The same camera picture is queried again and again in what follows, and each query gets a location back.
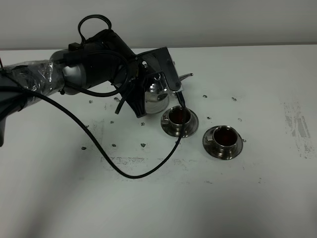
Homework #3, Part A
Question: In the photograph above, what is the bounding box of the near stainless steel teacup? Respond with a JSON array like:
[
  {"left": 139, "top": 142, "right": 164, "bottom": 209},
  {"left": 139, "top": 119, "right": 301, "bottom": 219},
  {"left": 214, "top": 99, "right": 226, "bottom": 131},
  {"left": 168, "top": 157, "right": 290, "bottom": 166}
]
[{"left": 204, "top": 125, "right": 238, "bottom": 147}]

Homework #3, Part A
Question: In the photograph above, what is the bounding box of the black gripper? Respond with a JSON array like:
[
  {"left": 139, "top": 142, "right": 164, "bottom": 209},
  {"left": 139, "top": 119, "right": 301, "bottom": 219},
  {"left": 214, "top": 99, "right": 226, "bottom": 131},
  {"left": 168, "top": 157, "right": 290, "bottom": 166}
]
[{"left": 109, "top": 53, "right": 151, "bottom": 118}]

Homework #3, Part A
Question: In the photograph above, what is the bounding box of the far stainless steel saucer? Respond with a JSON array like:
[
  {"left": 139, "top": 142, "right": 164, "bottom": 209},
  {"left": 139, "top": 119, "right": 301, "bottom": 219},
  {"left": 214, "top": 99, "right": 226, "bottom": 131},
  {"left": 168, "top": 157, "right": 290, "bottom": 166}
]
[{"left": 161, "top": 109, "right": 199, "bottom": 138}]

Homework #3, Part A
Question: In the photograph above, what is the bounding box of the near stainless steel saucer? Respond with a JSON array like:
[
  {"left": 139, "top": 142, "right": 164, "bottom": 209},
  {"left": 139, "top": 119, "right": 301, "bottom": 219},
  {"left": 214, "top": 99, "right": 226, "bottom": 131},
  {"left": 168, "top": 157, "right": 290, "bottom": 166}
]
[{"left": 202, "top": 126, "right": 243, "bottom": 160}]

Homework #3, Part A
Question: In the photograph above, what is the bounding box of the stainless steel teacup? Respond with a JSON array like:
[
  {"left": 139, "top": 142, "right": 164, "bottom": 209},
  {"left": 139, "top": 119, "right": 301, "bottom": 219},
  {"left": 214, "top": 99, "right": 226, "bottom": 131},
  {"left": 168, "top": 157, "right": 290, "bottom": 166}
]
[
  {"left": 204, "top": 125, "right": 238, "bottom": 147},
  {"left": 160, "top": 106, "right": 193, "bottom": 128}
]

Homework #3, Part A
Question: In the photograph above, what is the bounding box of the far stainless steel teacup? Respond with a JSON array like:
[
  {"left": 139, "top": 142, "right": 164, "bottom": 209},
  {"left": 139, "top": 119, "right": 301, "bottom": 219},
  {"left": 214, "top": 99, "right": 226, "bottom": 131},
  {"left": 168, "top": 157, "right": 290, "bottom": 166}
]
[{"left": 160, "top": 106, "right": 193, "bottom": 128}]

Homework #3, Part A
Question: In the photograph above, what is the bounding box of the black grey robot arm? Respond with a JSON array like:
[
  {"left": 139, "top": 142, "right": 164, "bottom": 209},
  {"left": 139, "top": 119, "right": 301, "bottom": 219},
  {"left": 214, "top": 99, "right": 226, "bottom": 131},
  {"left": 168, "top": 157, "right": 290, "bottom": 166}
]
[{"left": 0, "top": 14, "right": 147, "bottom": 118}]

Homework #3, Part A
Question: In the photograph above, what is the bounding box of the black camera cable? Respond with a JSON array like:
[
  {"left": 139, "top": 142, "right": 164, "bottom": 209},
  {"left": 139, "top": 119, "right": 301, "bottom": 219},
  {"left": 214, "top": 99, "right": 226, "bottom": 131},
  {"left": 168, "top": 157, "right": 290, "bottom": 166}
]
[{"left": 0, "top": 86, "right": 188, "bottom": 179}]

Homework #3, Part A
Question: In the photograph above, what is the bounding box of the stainless steel saucer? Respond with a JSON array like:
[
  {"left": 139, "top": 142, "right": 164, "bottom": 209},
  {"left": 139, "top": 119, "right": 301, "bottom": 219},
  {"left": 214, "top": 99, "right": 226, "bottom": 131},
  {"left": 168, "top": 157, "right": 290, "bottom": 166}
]
[
  {"left": 161, "top": 109, "right": 199, "bottom": 138},
  {"left": 202, "top": 126, "right": 243, "bottom": 160}
]

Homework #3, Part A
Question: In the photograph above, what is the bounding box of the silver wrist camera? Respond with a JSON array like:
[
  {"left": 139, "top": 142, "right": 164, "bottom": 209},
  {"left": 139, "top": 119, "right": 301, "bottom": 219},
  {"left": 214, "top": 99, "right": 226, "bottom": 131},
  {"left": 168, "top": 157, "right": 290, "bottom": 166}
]
[{"left": 137, "top": 47, "right": 182, "bottom": 92}]

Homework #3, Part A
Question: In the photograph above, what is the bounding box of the stainless steel teapot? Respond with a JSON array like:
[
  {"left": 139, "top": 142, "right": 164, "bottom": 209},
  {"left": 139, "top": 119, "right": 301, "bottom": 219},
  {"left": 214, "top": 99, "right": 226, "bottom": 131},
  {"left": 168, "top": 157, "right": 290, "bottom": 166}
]
[{"left": 140, "top": 71, "right": 193, "bottom": 117}]

